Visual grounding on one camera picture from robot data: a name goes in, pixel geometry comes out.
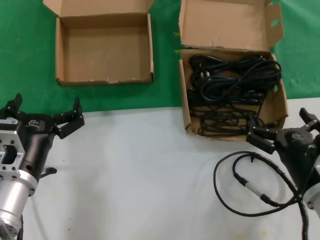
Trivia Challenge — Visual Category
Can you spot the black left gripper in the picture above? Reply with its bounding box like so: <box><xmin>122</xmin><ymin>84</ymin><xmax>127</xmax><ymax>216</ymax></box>
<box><xmin>0</xmin><ymin>92</ymin><xmax>85</xmax><ymax>181</ymax></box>

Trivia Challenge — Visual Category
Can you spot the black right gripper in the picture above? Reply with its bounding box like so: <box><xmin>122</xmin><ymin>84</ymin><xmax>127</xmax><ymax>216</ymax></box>
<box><xmin>246</xmin><ymin>107</ymin><xmax>320</xmax><ymax>194</ymax></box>

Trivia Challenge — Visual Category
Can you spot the black power cord with plug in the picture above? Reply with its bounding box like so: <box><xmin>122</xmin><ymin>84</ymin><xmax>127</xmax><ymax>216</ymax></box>
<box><xmin>197</xmin><ymin>56</ymin><xmax>283</xmax><ymax>101</ymax></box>

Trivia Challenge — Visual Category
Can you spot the shallow open cardboard box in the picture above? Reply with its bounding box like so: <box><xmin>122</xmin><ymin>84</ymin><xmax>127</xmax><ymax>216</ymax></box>
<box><xmin>42</xmin><ymin>0</ymin><xmax>156</xmax><ymax>88</ymax></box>

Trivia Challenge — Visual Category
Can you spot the cardboard box with upright lid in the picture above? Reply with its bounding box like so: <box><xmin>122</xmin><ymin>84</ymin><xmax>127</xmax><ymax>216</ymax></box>
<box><xmin>178</xmin><ymin>0</ymin><xmax>290</xmax><ymax>142</ymax></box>

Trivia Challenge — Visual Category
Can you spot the green table cloth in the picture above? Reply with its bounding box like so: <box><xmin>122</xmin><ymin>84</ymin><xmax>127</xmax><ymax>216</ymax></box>
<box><xmin>0</xmin><ymin>0</ymin><xmax>320</xmax><ymax>118</ymax></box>

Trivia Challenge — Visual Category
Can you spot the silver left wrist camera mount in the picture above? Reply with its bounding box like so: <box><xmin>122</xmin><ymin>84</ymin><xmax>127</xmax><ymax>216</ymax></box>
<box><xmin>0</xmin><ymin>116</ymin><xmax>27</xmax><ymax>176</ymax></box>

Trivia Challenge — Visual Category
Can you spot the black left arm cable connector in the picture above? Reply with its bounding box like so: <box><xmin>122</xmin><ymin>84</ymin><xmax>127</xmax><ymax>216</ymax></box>
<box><xmin>37</xmin><ymin>166</ymin><xmax>58</xmax><ymax>180</ymax></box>

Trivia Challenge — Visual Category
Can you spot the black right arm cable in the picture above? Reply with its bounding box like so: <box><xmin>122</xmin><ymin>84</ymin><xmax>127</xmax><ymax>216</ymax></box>
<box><xmin>213</xmin><ymin>150</ymin><xmax>311</xmax><ymax>240</ymax></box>

